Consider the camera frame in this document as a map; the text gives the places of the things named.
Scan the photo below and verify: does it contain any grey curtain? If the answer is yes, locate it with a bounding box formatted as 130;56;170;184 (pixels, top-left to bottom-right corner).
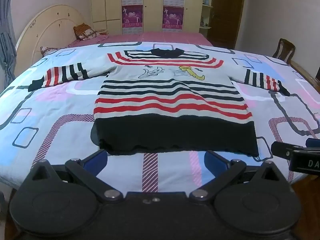
0;0;17;91

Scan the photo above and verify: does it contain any brown wooden door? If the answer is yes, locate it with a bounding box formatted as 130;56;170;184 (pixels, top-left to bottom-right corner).
209;0;247;50

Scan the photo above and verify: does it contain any wooden chair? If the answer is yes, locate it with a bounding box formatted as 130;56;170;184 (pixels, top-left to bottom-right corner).
272;38;296;64

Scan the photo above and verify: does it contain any floral pillow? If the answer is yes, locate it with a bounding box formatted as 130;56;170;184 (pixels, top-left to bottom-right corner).
40;45;68;57

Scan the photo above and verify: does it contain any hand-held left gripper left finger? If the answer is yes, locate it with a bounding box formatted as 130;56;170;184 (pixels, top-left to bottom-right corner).
29;149;123;203

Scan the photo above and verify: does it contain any wooden bed frame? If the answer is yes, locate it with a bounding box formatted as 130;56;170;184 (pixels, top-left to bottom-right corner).
287;59;320;93

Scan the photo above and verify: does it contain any cream bed headboard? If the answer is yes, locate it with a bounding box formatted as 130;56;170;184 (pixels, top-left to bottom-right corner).
15;4;87;61

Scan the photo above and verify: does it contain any orange cat cushion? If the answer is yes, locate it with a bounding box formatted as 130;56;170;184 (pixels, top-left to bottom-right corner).
73;24;108;41

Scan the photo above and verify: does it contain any cream open shelf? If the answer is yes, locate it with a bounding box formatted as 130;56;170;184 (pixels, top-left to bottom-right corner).
199;0;216;41

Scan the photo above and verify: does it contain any striped knit sweater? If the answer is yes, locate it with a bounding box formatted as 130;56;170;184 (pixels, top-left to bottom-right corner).
28;47;291;157

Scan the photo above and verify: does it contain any cream wardrobe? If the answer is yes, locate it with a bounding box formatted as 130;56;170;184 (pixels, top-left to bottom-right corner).
90;0;206;34

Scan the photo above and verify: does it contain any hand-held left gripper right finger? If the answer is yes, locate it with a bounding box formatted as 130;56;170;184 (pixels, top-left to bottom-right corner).
189;149;288;203

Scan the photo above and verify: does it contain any patterned white blanket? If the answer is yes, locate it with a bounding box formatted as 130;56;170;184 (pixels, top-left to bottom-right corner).
0;41;320;190

